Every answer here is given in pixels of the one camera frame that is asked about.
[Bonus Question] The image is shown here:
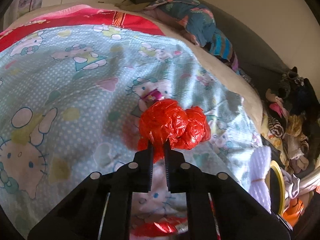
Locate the red plastic bag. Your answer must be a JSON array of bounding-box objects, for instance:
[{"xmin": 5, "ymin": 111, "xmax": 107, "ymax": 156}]
[{"xmin": 137, "ymin": 99, "xmax": 211, "ymax": 163}]

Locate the white knitted cloth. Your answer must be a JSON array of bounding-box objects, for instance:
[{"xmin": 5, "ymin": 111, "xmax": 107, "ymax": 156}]
[{"xmin": 249, "ymin": 146, "xmax": 271, "ymax": 213}]

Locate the light blue cartoon bedsheet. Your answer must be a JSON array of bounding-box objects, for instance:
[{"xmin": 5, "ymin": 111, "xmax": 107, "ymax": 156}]
[{"xmin": 1, "ymin": 25, "xmax": 261, "ymax": 237}]

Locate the black bin yellow rim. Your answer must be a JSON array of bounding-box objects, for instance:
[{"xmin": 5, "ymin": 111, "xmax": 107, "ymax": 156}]
[{"xmin": 268, "ymin": 160, "xmax": 285, "ymax": 216}]

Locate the lilac cloth in basket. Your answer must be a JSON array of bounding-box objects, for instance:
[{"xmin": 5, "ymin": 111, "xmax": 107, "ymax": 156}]
[{"xmin": 280, "ymin": 167, "xmax": 319, "ymax": 209}]

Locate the mixed clothes pile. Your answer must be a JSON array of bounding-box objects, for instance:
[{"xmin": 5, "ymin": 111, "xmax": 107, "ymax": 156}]
[{"xmin": 262, "ymin": 67, "xmax": 319, "ymax": 178}]

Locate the grey padded headboard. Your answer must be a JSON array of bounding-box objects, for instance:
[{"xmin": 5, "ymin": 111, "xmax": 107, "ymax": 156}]
[{"xmin": 200, "ymin": 0, "xmax": 290, "ymax": 99}]

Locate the teal floral clothes pile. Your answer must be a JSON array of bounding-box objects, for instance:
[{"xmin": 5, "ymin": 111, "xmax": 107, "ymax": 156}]
[{"xmin": 115, "ymin": 0, "xmax": 240, "ymax": 72}]

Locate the red pink blanket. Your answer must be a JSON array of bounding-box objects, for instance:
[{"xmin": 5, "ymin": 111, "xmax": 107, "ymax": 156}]
[{"xmin": 1, "ymin": 4, "xmax": 164, "ymax": 51}]

